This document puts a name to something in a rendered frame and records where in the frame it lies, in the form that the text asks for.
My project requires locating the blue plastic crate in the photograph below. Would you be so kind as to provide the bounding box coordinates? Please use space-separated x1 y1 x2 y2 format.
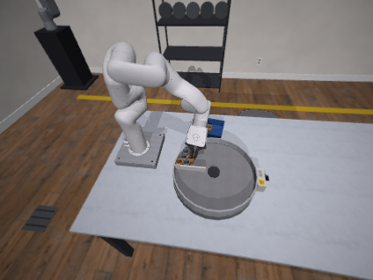
207 118 225 138

